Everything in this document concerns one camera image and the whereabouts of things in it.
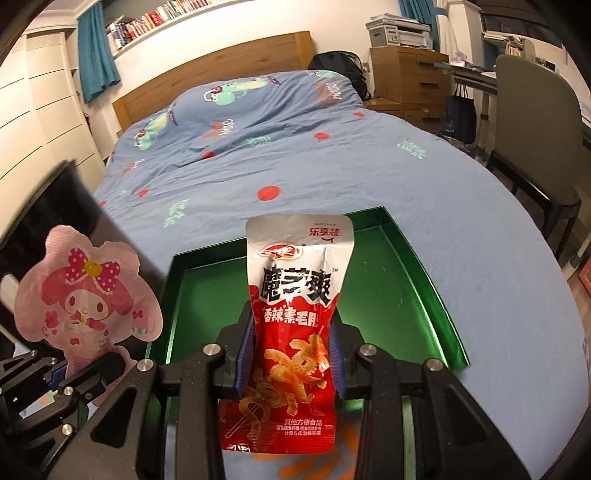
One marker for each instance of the black backpack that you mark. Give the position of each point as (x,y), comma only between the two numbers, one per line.
(337,62)

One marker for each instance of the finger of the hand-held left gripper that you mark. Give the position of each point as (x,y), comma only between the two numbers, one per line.
(99,374)
(23,369)

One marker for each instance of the grey chair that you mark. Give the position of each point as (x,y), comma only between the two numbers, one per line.
(535,129)

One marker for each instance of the pink cartoon snack packet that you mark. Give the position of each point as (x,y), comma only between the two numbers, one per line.
(87,295)

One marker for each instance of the green tray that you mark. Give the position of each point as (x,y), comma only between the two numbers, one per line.
(392,286)

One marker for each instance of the teal curtain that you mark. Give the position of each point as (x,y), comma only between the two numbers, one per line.
(94,50)
(415,9)

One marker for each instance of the white desk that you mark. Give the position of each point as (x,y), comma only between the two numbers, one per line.
(471,73)

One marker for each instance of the red silver snack packet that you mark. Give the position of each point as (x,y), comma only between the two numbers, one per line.
(286,286)

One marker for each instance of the wooden drawer cabinet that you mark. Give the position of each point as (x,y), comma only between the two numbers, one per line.
(411,74)

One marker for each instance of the red framed mirror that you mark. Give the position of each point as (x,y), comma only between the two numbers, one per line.
(586,279)

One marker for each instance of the row of books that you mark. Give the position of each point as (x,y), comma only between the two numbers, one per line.
(138,25)

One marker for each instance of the white printer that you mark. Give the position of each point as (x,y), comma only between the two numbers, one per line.
(397,32)

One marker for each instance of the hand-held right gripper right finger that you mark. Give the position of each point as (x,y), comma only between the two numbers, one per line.
(338,362)

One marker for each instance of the dark tote bag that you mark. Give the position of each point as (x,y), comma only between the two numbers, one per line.
(461,115)

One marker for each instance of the wooden headboard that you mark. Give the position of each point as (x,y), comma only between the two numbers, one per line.
(258,55)

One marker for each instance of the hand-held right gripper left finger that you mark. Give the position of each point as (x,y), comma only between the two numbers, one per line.
(244,353)

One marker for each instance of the white wardrobe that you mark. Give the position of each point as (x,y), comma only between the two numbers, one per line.
(37,101)

